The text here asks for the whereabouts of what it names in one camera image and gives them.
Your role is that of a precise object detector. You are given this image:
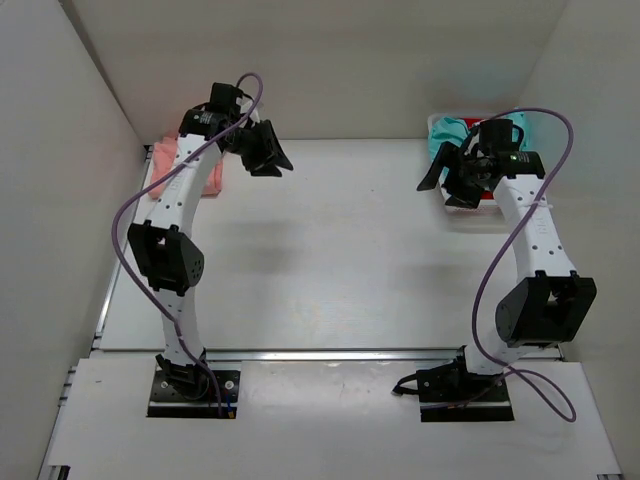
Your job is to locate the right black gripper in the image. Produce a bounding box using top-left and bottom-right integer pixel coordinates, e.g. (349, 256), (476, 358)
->
(419, 144), (488, 210)

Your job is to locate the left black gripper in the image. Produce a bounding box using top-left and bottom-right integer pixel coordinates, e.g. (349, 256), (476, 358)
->
(229, 116), (296, 176)

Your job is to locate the teal t-shirt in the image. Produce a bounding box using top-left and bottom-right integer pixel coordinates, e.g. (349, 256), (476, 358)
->
(427, 112), (533, 160)

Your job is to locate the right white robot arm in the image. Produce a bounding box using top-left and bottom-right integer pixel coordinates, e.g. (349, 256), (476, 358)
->
(393, 143), (597, 416)

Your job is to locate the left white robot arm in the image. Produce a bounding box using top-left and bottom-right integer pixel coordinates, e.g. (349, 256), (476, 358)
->
(127, 109), (293, 401)

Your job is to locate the white plastic basket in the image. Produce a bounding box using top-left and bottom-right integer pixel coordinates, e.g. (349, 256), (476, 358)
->
(428, 110), (499, 216)

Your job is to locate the red t-shirt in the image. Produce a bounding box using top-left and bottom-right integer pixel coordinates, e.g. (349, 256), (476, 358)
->
(459, 117), (485, 133)

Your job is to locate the folded pink t-shirt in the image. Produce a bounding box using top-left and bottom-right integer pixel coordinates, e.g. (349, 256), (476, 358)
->
(150, 134), (223, 197)

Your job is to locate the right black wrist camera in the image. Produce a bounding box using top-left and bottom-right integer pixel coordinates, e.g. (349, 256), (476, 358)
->
(478, 118), (524, 153)

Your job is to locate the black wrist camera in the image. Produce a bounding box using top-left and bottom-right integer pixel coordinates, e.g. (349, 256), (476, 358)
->
(205, 82), (243, 117)
(478, 118), (524, 153)

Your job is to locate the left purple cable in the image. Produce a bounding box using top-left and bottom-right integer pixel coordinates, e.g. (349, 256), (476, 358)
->
(112, 72), (265, 419)

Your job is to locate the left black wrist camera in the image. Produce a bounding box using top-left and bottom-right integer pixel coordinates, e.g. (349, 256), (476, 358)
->
(205, 82), (243, 117)

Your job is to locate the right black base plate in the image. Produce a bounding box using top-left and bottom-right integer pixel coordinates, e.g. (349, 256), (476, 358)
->
(416, 364), (515, 423)

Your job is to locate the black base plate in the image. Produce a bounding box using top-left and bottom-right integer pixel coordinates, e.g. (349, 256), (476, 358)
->
(416, 364), (515, 423)
(147, 362), (241, 420)

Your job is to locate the aluminium table rail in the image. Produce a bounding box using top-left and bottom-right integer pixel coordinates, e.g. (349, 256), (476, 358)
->
(90, 342), (564, 362)

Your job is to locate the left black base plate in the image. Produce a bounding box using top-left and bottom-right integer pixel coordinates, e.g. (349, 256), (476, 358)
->
(147, 362), (241, 420)

